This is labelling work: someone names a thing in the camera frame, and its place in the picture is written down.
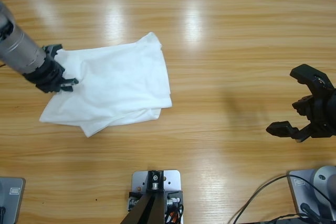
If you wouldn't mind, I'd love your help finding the thick black cable with plug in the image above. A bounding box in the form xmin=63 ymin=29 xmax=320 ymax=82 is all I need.
xmin=300 ymin=202 xmax=326 ymax=224

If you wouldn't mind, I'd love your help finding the black cable bundle at mount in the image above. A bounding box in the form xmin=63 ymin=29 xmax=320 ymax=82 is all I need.
xmin=164 ymin=202 xmax=185 ymax=224

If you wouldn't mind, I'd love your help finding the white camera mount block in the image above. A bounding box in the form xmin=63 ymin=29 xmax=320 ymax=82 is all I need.
xmin=131 ymin=170 xmax=184 ymax=224

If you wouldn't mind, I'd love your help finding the white t-shirt with black logo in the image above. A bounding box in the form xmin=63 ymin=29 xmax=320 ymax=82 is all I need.
xmin=39 ymin=31 xmax=173 ymax=138

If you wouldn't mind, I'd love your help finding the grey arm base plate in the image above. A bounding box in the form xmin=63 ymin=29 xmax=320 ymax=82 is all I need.
xmin=287 ymin=169 xmax=336 ymax=219
xmin=0 ymin=176 xmax=26 ymax=224

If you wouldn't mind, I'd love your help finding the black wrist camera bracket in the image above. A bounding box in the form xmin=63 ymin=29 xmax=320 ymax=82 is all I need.
xmin=289 ymin=63 xmax=336 ymax=98
xmin=41 ymin=44 xmax=64 ymax=59

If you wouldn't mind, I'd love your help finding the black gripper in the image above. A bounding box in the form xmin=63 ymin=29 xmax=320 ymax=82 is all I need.
xmin=266 ymin=89 xmax=336 ymax=143
xmin=23 ymin=57 xmax=79 ymax=93

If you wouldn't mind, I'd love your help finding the thin black cable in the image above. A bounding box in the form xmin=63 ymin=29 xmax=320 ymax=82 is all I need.
xmin=232 ymin=175 xmax=291 ymax=224
xmin=269 ymin=212 xmax=305 ymax=224

